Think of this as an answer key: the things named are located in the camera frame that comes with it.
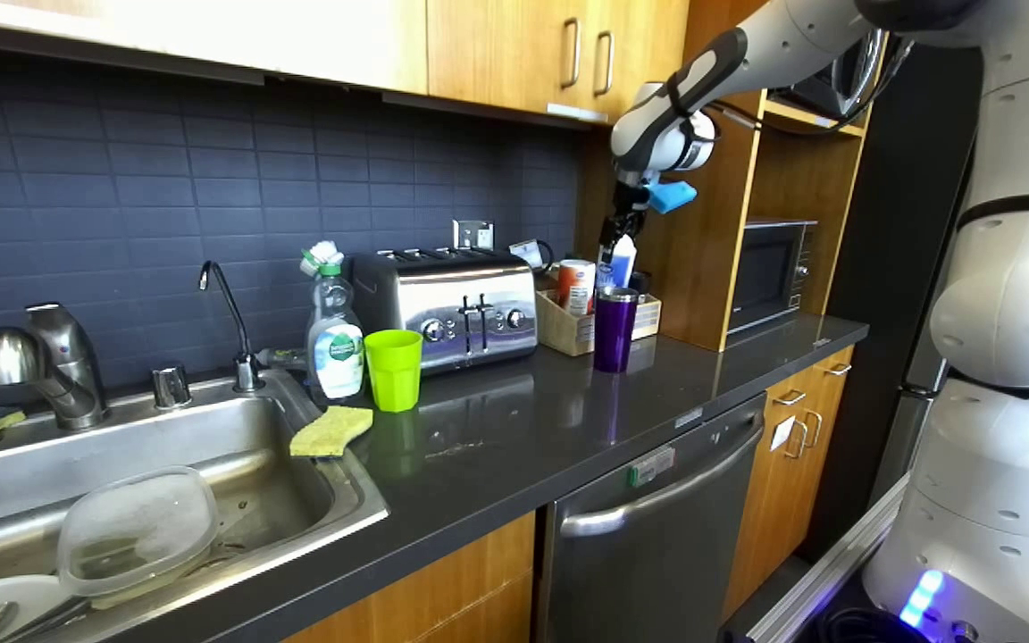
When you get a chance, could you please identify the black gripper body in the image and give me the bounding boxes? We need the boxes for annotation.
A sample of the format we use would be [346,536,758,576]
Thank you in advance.
[611,171,665,234]

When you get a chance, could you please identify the blue and white wipes container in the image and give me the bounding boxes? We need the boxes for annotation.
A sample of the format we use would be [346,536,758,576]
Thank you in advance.
[596,231,644,295]

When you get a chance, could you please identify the red and white packet container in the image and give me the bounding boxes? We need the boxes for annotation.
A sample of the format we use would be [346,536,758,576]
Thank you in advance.
[544,252,600,319]

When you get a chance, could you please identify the condiment packet box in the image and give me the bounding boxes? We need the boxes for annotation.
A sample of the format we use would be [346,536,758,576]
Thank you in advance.
[536,252,665,361]

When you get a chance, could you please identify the clear plastic food container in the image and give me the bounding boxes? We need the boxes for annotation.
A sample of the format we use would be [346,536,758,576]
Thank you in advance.
[55,465,226,600]

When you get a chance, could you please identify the purple cup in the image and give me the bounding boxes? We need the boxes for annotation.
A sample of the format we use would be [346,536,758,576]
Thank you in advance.
[591,284,644,376]

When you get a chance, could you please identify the black microwave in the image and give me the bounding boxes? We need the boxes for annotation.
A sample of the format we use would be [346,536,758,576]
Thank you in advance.
[724,219,823,343]

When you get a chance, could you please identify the silver toaster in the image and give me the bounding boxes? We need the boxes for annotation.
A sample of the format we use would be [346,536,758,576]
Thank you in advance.
[349,243,544,378]

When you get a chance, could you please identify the white dishwasher label sticker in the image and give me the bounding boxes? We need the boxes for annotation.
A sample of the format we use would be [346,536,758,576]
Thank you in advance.
[623,439,684,490]

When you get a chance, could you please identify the green plastic cup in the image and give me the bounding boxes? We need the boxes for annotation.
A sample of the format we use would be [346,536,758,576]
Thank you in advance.
[360,325,428,416]

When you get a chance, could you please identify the clear dish soap bottle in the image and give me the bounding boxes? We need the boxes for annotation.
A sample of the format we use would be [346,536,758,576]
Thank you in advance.
[295,234,367,402]

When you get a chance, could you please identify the stainless steel dishwasher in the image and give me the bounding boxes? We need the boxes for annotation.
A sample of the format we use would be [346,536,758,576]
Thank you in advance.
[531,390,771,643]

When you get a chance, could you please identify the wooden lower cabinet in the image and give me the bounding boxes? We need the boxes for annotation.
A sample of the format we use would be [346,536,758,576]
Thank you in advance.
[717,343,861,618]

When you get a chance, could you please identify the yellow green sponge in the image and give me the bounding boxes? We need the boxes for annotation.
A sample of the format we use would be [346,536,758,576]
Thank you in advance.
[285,399,379,462]

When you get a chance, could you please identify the wooden upper cabinets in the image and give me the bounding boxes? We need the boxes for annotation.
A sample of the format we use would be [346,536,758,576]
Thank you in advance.
[0,0,697,138]

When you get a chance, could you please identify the slim gooseneck faucet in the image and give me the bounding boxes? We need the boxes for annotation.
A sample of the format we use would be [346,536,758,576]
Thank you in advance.
[192,257,265,399]

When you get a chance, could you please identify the wooden under-sink cabinet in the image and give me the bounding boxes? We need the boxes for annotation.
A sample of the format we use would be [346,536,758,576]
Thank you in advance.
[278,508,541,643]

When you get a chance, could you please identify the stainless steel sink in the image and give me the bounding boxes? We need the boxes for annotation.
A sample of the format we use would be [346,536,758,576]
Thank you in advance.
[0,363,393,643]

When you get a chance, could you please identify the chrome soap dispenser knob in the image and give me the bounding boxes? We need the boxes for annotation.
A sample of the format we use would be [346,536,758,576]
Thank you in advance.
[147,361,198,413]

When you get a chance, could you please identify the large chrome faucet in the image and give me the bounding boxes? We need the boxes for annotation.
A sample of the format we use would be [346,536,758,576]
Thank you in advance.
[0,295,110,436]

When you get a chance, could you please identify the white plate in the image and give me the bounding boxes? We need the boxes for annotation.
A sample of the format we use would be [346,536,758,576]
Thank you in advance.
[0,571,75,643]

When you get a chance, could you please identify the wall power outlet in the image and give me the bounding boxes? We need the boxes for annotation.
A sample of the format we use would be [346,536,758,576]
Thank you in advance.
[451,215,502,252]

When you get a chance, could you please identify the silver cabinet door handle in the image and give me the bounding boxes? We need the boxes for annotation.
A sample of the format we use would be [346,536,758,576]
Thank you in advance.
[771,411,806,462]
[800,402,830,457]

